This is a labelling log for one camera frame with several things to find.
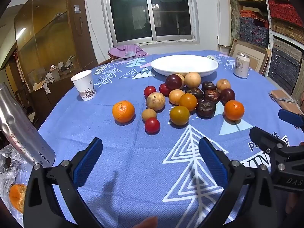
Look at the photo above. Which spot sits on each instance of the purple passion fruit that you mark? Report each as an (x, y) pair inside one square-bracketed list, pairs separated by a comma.
[(173, 82), (227, 96)]

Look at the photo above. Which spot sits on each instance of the white plate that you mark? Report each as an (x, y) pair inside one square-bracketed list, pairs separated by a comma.
[(182, 64)]

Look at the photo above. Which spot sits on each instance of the white floral paper cup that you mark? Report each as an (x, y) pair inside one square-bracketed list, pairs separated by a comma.
[(83, 85)]

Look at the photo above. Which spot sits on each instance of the red tomato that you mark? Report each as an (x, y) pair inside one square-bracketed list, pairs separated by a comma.
[(163, 90), (152, 125), (150, 91)]

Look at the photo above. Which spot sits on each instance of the person's left hand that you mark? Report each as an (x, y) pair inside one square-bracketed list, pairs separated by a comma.
[(148, 223)]

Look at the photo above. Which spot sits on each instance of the green orange mandarin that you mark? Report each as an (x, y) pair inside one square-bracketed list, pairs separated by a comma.
[(179, 116)]

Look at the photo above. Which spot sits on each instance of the person's right hand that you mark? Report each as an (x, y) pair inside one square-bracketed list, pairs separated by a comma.
[(294, 204)]

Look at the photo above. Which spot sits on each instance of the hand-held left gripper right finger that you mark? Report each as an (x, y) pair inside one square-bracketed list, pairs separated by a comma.
[(213, 163)]

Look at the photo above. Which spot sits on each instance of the clear plastic bag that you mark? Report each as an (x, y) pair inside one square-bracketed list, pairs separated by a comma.
[(9, 171)]

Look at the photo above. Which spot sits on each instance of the wooden chair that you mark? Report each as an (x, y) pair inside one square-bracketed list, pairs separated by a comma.
[(105, 61)]

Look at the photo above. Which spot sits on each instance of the speckled tan round fruit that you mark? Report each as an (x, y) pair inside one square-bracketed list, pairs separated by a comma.
[(155, 101)]

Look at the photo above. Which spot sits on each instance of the small tan round fruit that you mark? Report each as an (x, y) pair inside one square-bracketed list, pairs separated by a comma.
[(149, 114)]

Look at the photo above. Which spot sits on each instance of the brown paper package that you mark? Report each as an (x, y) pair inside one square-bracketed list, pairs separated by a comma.
[(282, 98)]

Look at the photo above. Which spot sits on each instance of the white board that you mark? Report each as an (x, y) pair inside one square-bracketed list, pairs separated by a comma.
[(223, 19)]

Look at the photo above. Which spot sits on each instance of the purple cloth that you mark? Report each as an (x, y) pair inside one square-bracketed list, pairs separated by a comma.
[(125, 51)]

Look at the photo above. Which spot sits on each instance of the white drink can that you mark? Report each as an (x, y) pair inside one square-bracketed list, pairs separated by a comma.
[(241, 65)]

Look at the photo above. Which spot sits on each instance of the wooden glass cabinet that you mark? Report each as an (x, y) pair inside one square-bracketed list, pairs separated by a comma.
[(47, 35)]

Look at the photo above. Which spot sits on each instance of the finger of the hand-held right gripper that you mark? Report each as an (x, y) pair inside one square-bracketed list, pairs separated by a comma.
[(288, 117), (261, 135)]

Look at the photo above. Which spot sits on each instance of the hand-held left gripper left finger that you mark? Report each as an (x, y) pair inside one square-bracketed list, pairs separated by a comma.
[(89, 161)]

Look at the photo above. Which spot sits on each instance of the sliding glass window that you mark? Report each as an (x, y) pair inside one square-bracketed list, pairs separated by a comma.
[(149, 11)]

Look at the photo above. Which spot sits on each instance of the crumpled white rag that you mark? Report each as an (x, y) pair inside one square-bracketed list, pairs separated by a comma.
[(45, 83)]

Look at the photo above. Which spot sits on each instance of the silver Starbucks tumbler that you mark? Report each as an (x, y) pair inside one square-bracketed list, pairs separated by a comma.
[(21, 133)]

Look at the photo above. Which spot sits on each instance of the patterned stone slab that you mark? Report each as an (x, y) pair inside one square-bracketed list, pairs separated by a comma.
[(235, 21)]

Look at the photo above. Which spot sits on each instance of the wall control panel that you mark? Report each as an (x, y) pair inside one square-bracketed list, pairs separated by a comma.
[(76, 9)]

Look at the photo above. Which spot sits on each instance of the shelf of patterned boxes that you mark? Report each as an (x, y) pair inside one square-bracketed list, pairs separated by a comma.
[(280, 28)]

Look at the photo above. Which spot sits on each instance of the yellow orange mandarin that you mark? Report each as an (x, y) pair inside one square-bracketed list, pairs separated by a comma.
[(188, 101)]

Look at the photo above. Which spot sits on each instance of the blue printed tablecloth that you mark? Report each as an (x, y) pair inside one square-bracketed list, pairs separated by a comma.
[(130, 171)]

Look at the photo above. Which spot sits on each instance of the orange mandarin peel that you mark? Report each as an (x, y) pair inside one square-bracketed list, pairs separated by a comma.
[(17, 196)]

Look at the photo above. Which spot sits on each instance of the wooden picture frame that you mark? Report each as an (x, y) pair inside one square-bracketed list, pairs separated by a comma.
[(251, 57)]

